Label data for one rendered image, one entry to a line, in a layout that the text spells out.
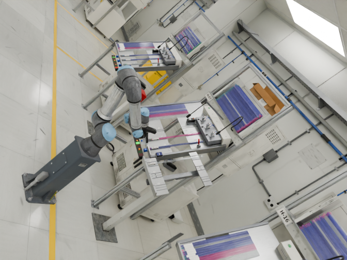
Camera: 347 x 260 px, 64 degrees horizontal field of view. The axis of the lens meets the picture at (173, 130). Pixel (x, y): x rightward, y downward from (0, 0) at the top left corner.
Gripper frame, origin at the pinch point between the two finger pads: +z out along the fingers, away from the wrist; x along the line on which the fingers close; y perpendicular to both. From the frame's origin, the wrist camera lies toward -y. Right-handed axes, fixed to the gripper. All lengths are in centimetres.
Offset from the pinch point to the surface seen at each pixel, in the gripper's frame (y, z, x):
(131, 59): -17, 10, -159
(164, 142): -19.0, 9.9, -6.3
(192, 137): -46.3, 9.9, -7.2
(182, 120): -45, 10, -32
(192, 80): -95, 33, -135
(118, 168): 20, 72, -35
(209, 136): -59, 3, 1
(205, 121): -64, 4, -20
